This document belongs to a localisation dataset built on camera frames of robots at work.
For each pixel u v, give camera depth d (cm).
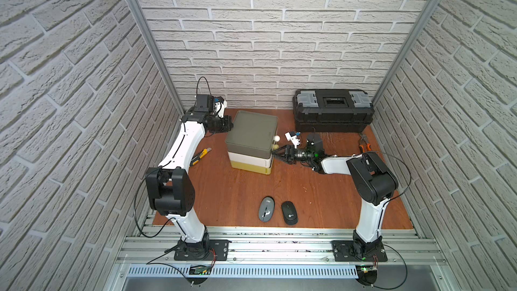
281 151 85
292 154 82
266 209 81
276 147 90
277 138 86
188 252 67
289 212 82
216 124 73
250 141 81
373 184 52
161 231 84
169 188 46
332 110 98
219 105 74
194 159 97
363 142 107
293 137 87
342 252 74
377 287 68
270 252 75
